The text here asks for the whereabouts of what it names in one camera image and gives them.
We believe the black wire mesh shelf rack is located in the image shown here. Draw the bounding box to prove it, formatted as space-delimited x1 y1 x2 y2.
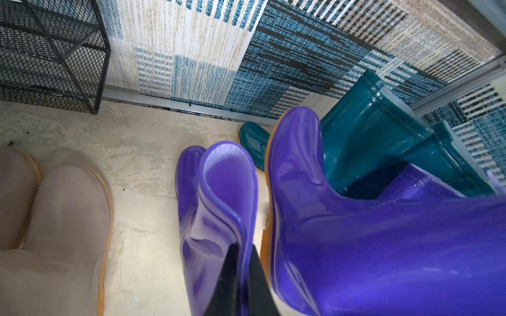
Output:
1 1 111 115

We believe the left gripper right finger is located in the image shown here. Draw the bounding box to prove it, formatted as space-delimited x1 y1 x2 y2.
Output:
247 246 280 316

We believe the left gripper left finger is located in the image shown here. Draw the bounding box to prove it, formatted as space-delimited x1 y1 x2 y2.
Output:
204 244 239 316

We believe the beige rain boot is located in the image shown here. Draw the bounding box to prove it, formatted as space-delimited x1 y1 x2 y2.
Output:
1 147 42 251
1 165 113 315

